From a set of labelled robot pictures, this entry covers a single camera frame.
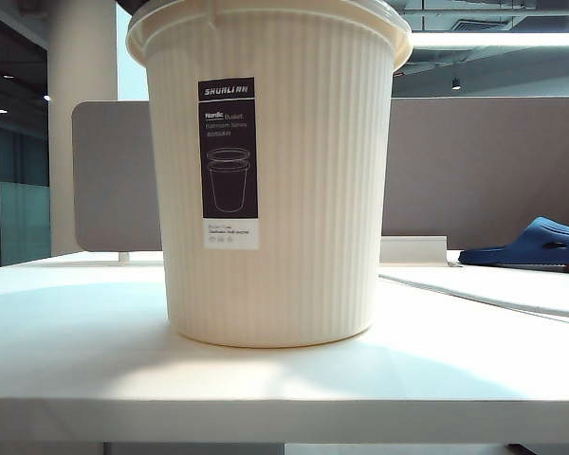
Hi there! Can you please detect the white ribbed trash can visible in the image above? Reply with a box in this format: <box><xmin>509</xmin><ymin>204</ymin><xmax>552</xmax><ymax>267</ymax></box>
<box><xmin>125</xmin><ymin>0</ymin><xmax>413</xmax><ymax>350</ymax></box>

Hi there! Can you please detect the grey desk partition panel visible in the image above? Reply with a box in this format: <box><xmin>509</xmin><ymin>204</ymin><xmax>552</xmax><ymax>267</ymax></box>
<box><xmin>70</xmin><ymin>97</ymin><xmax>569</xmax><ymax>253</ymax></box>

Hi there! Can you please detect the white cable tray lid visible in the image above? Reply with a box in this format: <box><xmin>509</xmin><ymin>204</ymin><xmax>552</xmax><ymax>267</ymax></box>
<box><xmin>378</xmin><ymin>235</ymin><xmax>450</xmax><ymax>265</ymax></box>

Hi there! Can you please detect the linear ceiling light strip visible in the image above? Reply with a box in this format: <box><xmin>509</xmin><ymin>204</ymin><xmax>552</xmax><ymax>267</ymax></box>
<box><xmin>410</xmin><ymin>30</ymin><xmax>569</xmax><ymax>48</ymax></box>

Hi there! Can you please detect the black white product label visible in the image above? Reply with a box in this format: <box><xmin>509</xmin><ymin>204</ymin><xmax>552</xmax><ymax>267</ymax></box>
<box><xmin>197</xmin><ymin>76</ymin><xmax>260</xmax><ymax>251</ymax></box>

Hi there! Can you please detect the ceiling air vent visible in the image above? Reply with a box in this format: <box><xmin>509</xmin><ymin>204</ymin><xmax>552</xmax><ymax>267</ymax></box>
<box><xmin>448</xmin><ymin>16</ymin><xmax>511</xmax><ymax>33</ymax></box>

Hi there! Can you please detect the blue rubber slipper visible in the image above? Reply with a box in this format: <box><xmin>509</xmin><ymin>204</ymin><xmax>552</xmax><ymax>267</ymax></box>
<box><xmin>457</xmin><ymin>216</ymin><xmax>569</xmax><ymax>277</ymax></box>

